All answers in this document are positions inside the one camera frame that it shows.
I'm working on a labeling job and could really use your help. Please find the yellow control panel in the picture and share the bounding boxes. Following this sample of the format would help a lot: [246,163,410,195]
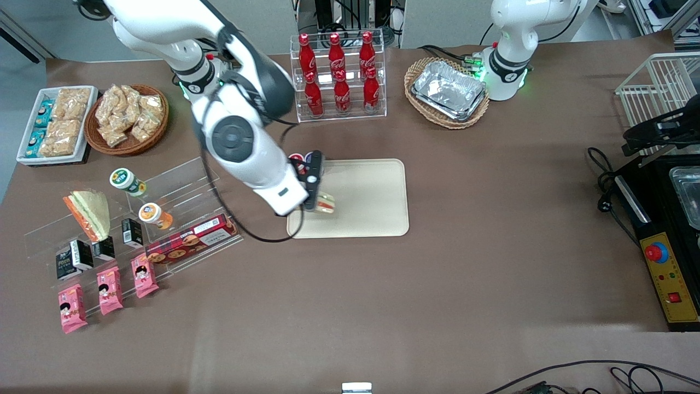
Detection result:
[639,232,700,324]

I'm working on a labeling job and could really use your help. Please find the black Face tissue pack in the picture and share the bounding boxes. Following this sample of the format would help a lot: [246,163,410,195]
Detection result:
[56,249,83,281]

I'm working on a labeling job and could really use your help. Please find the black base cable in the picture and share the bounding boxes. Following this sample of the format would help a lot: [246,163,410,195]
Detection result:
[418,22,496,64]

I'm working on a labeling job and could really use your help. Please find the aluminium foil tray stack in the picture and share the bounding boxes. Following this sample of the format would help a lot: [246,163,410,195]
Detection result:
[411,60,488,121]

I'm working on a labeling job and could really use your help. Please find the red cookie box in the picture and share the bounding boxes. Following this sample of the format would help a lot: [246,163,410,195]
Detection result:
[144,213,240,266]

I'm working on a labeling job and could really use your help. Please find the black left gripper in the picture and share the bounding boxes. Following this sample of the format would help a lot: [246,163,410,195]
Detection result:
[622,96,700,157]

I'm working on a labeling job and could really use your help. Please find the steel food container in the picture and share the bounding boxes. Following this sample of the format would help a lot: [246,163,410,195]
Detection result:
[668,166,700,231]

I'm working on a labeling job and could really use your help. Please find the brown round wicker basket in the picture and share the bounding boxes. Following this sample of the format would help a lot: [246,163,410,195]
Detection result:
[84,84,170,157]

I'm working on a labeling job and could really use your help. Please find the silver machine handle bar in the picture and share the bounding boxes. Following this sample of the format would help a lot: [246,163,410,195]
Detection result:
[615,175,652,223]

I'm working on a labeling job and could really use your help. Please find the light oval wicker basket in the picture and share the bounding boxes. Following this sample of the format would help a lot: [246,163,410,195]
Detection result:
[404,57,491,130]

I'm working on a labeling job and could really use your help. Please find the blue snack packet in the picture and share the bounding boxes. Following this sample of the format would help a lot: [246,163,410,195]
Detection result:
[24,129,48,160]
[34,98,56,130]

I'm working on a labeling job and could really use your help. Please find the pink cartoon snack pack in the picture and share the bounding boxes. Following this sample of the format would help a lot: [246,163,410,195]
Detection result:
[58,283,89,335]
[131,254,160,299]
[96,266,125,316]

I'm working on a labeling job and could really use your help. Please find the white wire rack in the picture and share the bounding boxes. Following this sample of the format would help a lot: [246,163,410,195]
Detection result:
[615,52,700,165]

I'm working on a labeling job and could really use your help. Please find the aluminium frame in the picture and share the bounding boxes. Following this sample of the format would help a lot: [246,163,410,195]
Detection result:
[599,0,700,40]

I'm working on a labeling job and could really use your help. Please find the green lid white jar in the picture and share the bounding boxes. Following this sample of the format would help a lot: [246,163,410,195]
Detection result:
[109,167,148,198]

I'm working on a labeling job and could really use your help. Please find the red cola bottle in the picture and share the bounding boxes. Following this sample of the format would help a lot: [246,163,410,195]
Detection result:
[297,33,317,75]
[359,31,377,72]
[328,32,347,75]
[304,71,325,118]
[333,69,352,115]
[363,67,381,113]

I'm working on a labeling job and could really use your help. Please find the orange jar white lid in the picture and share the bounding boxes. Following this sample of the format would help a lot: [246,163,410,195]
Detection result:
[138,202,174,231]

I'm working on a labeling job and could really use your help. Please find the clear acrylic stepped stand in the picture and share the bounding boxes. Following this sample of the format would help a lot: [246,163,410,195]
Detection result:
[24,157,244,316]

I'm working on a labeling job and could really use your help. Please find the clear bag of crackers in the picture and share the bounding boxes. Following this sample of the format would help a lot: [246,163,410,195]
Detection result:
[95,84,126,128]
[129,112,160,143]
[121,84,144,113]
[139,94,165,124]
[100,123,130,149]

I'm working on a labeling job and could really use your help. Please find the crispy rice snack pack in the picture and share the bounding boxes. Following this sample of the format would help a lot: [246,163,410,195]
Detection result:
[40,120,83,159]
[54,88,92,121]

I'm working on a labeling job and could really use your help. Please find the black tissue pack with barcode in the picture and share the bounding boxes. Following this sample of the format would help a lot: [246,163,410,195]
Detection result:
[91,236,116,262]

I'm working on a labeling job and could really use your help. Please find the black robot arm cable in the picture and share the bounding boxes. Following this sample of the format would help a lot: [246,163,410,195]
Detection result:
[198,71,305,244]

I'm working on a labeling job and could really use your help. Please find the clear acrylic bottle rack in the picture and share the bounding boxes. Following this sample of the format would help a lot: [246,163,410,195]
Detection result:
[289,30,388,123]

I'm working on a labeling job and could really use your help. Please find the black sealing machine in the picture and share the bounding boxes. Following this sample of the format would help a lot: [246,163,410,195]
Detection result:
[611,153,700,333]

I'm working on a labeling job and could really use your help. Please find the black floor cables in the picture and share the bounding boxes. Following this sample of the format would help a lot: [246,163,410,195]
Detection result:
[484,360,700,394]

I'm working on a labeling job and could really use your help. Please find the white rectangular snack dish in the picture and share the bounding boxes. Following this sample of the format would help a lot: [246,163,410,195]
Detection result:
[16,85,100,166]

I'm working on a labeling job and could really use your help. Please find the black equipment rack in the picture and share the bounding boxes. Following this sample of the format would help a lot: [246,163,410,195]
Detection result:
[294,0,406,48]

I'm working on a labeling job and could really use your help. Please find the beige plastic tray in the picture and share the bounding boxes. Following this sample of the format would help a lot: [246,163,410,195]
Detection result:
[287,159,410,240]

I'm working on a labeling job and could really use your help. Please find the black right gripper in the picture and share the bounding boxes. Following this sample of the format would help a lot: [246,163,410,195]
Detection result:
[302,151,326,212]

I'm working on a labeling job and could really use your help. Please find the black tissue pack white side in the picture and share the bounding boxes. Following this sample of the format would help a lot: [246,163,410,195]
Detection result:
[69,239,94,271]

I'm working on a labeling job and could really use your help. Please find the black power cable with plug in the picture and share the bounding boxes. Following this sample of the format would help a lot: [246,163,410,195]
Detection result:
[587,146,641,248]

